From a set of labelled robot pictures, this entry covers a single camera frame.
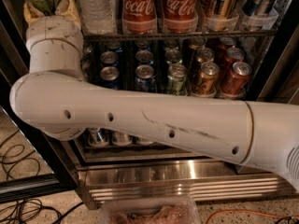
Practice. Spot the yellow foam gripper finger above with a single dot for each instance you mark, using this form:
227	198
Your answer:
31	13
68	9

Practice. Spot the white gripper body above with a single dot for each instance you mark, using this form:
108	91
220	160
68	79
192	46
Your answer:
53	29

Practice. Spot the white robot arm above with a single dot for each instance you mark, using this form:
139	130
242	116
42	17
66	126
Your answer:
55	98

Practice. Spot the clear water bottle top shelf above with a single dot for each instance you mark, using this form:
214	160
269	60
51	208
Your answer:
96	16

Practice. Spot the blue Pepsi can front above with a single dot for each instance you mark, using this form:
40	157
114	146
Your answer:
110	77

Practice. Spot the left Coca-Cola can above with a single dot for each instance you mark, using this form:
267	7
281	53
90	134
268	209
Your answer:
138	15

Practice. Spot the coca-cola can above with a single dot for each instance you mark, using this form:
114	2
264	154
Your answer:
178	14
138	15

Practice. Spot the blue patterned can front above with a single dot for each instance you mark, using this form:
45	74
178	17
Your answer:
145	79

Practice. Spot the small blue can bottom shelf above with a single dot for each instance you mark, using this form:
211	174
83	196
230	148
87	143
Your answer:
97	137

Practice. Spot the right Coca-Cola can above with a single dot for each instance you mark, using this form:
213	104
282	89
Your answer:
178	14

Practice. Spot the green can middle shelf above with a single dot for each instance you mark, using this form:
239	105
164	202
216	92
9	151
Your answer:
176	79

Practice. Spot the glass fridge door left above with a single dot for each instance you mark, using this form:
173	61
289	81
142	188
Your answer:
23	173

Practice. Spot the orange gold can front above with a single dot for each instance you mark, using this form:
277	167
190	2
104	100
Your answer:
205	78

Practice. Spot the gold striped can top shelf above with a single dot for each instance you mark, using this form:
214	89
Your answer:
217	12

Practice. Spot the red can front right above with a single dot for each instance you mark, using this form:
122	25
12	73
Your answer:
235	79

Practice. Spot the left brown juice bottle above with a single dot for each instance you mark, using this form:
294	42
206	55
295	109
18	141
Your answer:
121	139

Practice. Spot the brown juice bottle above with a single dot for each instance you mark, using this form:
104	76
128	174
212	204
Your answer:
121	139
143	142

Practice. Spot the right brown juice bottle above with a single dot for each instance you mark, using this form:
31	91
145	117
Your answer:
143	142

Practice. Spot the clear plastic bin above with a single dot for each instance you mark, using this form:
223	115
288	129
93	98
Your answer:
159	210

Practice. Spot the stainless steel fridge frame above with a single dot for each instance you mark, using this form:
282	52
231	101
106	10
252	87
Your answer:
101	174

